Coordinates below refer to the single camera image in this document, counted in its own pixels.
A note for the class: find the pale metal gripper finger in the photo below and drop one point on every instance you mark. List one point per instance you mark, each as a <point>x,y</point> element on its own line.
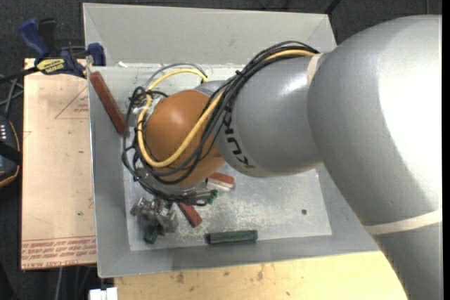
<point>167,218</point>
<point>142,209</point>

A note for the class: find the red-brown flat block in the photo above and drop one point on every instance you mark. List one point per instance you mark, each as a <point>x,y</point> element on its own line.
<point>107,100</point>
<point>225,178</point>
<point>191,214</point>

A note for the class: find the dark green flat block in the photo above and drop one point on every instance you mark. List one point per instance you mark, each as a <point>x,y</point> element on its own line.
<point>232,237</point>

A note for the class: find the brown cardboard board, red print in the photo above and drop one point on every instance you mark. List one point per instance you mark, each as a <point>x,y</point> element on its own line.
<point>56,158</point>

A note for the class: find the grey metal bin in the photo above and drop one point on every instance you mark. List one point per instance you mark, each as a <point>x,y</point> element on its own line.
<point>274,210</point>

